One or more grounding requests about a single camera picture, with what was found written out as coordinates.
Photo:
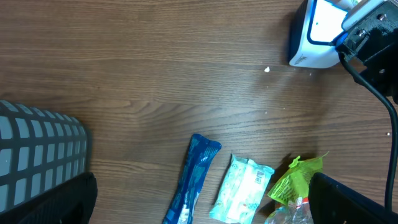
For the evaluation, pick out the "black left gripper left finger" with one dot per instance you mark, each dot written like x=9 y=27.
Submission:
x=68 y=203

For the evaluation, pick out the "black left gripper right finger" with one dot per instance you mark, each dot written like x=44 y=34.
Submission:
x=334 y=203

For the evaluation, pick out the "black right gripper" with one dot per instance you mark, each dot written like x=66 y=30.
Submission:
x=373 y=42

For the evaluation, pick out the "green clear snack bag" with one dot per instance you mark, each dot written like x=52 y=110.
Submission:
x=291 y=192

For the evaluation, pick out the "teal white snack packet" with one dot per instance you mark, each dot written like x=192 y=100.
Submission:
x=241 y=191

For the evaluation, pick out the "blue snack bar wrapper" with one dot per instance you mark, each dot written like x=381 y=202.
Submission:
x=201 y=152

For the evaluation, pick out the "white barcode scanner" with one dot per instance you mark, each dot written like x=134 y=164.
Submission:
x=315 y=25

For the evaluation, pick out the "grey plastic mesh basket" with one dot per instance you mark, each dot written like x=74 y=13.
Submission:
x=40 y=149

